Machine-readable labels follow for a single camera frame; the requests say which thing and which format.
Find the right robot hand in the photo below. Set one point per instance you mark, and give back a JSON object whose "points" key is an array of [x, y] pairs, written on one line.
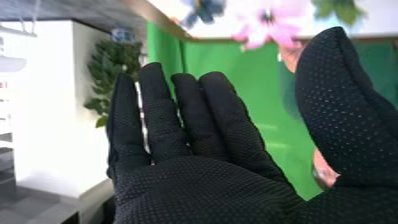
{"points": [[207, 190]]}

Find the person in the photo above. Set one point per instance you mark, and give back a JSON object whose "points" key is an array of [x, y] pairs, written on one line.
{"points": [[291, 56]]}

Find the white cabinet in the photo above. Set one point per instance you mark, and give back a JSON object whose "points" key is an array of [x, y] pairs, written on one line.
{"points": [[54, 116]]}

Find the green leafy plant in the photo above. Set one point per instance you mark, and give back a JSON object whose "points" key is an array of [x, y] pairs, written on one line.
{"points": [[113, 66]]}

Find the pink flower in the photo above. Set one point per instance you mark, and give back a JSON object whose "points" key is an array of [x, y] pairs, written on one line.
{"points": [[269, 23]]}

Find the green sprig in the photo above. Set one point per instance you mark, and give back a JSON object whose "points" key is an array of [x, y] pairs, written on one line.
{"points": [[340, 10]]}

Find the white sheet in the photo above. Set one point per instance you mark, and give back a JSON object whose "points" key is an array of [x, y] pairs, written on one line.
{"points": [[380, 16]]}

